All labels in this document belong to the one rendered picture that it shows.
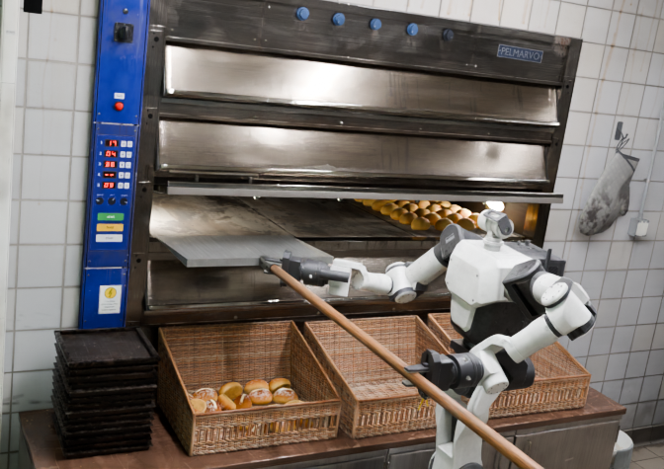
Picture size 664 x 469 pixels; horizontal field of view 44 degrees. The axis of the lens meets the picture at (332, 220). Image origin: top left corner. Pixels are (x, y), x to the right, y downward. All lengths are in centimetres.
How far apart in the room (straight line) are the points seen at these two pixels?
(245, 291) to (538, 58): 161
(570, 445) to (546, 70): 161
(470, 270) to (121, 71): 131
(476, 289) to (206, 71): 121
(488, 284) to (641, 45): 194
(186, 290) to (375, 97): 104
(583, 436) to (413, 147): 142
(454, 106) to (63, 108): 155
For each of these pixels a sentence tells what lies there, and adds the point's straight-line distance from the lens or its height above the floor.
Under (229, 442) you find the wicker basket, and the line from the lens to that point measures 287.
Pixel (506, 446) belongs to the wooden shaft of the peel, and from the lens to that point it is 182.
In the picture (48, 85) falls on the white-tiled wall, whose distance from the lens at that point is 282.
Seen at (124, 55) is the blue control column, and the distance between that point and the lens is 283.
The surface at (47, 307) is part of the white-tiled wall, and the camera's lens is 300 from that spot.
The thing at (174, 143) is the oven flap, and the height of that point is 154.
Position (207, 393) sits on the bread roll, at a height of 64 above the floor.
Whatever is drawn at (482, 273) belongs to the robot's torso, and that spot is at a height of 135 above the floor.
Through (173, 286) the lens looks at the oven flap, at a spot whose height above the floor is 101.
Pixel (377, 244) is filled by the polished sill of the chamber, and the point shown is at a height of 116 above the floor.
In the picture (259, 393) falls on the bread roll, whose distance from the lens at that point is 317.
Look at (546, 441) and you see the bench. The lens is 361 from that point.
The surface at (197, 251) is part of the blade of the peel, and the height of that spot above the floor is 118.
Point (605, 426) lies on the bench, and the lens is 381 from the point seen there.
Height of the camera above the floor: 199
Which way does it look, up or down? 13 degrees down
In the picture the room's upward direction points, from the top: 8 degrees clockwise
